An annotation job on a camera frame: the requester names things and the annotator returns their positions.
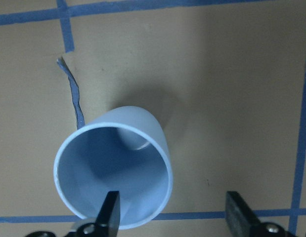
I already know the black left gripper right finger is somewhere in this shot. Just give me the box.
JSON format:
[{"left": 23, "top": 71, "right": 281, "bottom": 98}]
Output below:
[{"left": 225, "top": 191, "right": 263, "bottom": 237}]

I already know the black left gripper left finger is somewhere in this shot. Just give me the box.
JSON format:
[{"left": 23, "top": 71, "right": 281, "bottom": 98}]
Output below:
[{"left": 95, "top": 191, "right": 121, "bottom": 237}]

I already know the light blue plastic cup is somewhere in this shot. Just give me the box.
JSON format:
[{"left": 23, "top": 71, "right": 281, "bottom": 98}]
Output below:
[{"left": 53, "top": 106, "right": 173, "bottom": 230}]

